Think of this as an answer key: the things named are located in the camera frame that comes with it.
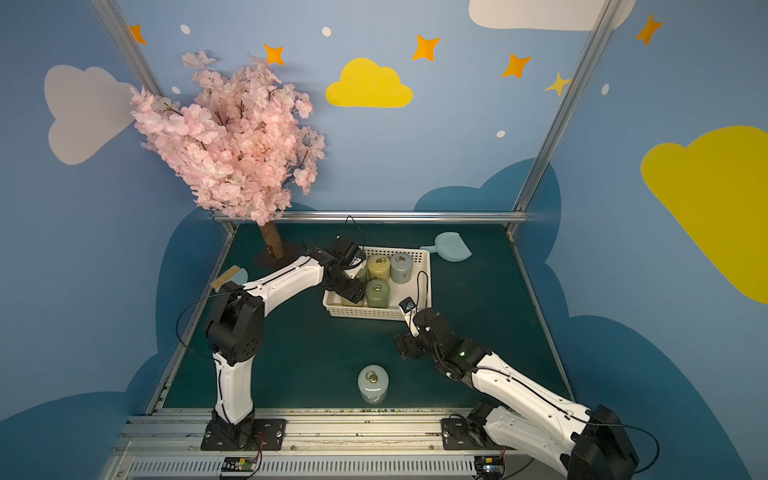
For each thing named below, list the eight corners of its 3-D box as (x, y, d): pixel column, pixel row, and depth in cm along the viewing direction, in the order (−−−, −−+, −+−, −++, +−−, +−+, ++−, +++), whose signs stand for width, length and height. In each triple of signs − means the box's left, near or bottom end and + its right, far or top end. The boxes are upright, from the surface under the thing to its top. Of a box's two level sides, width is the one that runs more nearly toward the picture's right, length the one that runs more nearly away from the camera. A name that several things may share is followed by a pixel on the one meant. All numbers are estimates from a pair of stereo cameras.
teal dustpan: (450, 272, 111) (450, 268, 109) (421, 249, 118) (422, 245, 117) (476, 251, 118) (477, 247, 116) (448, 230, 125) (449, 226, 123)
